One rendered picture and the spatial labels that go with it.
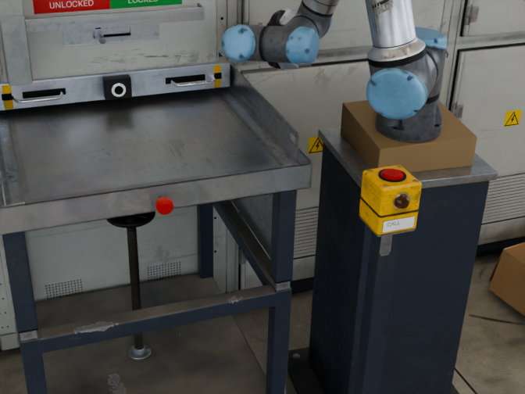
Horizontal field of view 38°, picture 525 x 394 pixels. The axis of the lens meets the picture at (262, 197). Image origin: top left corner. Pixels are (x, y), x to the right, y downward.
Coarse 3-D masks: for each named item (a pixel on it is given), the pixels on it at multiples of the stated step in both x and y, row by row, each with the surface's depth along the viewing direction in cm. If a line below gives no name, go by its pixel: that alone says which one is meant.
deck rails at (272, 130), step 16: (240, 80) 179; (224, 96) 183; (240, 96) 181; (256, 96) 170; (0, 112) 172; (240, 112) 175; (256, 112) 171; (272, 112) 162; (0, 128) 164; (256, 128) 167; (272, 128) 163; (288, 128) 154; (0, 144) 157; (272, 144) 160; (288, 144) 155; (0, 160) 151; (288, 160) 154; (0, 176) 133; (16, 176) 145; (0, 192) 139; (16, 192) 140
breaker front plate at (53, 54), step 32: (32, 0) 161; (192, 0) 173; (64, 32) 166; (160, 32) 174; (192, 32) 177; (0, 64) 165; (32, 64) 167; (64, 64) 170; (96, 64) 172; (128, 64) 175; (160, 64) 178
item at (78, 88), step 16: (192, 64) 180; (208, 64) 180; (224, 64) 182; (0, 80) 168; (48, 80) 169; (64, 80) 170; (80, 80) 172; (96, 80) 173; (144, 80) 177; (160, 80) 178; (176, 80) 179; (192, 80) 181; (224, 80) 184; (0, 96) 167; (32, 96) 170; (48, 96) 171; (64, 96) 172; (80, 96) 173; (96, 96) 174
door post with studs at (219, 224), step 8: (224, 0) 204; (224, 8) 204; (224, 16) 206; (224, 24) 207; (224, 32) 208; (224, 56) 211; (216, 216) 234; (216, 224) 236; (224, 224) 237; (216, 232) 237; (224, 232) 238; (216, 240) 238; (224, 240) 239; (216, 248) 240; (224, 248) 241; (216, 256) 241; (224, 256) 242; (216, 264) 243; (224, 264) 244; (216, 272) 244; (224, 272) 245; (216, 280) 245; (224, 280) 246; (224, 288) 248
